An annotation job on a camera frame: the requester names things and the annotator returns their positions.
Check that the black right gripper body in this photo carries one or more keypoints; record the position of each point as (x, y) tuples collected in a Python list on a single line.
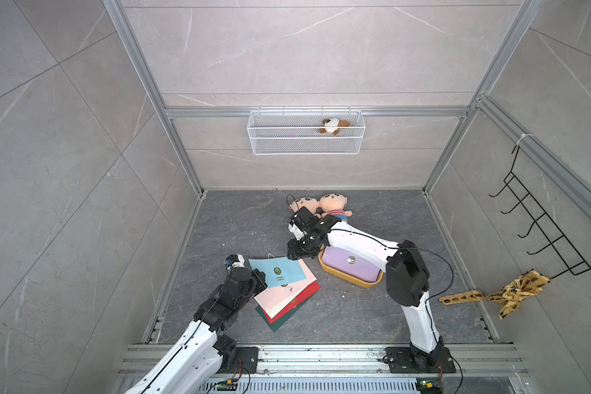
[(302, 248)]

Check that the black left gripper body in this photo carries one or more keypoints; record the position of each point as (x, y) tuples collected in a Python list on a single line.
[(254, 286)]

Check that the purple envelope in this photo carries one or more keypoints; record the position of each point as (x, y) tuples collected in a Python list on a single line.
[(349, 263)]

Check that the pink envelope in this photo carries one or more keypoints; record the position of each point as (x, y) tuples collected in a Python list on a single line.
[(273, 300)]

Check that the dark green envelope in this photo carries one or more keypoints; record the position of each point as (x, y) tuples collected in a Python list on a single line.
[(282, 317)]

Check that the light blue envelope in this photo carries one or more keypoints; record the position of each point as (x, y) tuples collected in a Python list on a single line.
[(279, 271)]

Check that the red envelope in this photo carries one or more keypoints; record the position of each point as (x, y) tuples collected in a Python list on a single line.
[(306, 293)]

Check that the yellow plastic storage box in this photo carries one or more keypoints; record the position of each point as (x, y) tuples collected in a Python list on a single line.
[(344, 278)]

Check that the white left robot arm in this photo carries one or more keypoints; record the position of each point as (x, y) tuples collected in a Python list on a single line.
[(204, 348)]

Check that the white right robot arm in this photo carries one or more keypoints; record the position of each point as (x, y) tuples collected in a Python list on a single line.
[(406, 276)]

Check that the small brown white plush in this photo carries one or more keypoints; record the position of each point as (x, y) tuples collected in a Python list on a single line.
[(333, 126)]

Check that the yellow patterned cloth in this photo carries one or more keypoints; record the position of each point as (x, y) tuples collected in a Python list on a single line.
[(510, 297)]

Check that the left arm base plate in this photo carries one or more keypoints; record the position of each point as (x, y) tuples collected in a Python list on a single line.
[(246, 356)]

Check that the metal mounting rail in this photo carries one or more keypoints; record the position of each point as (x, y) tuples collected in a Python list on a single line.
[(293, 360)]

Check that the white wire mesh basket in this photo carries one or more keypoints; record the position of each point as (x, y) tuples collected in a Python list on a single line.
[(296, 132)]

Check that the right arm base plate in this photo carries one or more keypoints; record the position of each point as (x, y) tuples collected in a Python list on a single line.
[(410, 360)]

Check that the black wire hook rack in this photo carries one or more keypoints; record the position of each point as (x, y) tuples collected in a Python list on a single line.
[(570, 260)]

